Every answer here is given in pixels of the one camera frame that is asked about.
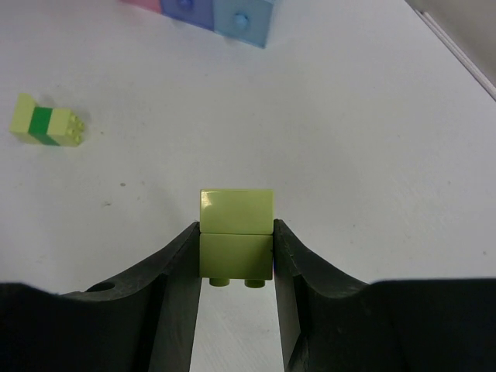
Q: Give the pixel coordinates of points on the purple-blue plastic bin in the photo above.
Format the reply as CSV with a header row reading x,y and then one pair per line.
x,y
195,12

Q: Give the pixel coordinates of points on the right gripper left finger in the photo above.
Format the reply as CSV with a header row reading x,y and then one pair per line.
x,y
142,319

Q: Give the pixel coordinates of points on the pale yellow green lego stack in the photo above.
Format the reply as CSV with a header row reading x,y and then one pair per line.
x,y
35,124

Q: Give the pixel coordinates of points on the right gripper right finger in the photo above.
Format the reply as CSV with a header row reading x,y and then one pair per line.
x,y
330,321

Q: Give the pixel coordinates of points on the light blue plastic bin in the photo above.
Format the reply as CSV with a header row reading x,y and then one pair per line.
x,y
244,20

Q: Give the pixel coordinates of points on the pink plastic bin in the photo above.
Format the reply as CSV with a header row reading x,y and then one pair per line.
x,y
151,5

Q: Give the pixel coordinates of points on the pale yellow green-top lego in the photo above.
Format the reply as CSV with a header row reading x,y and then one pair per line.
x,y
236,236

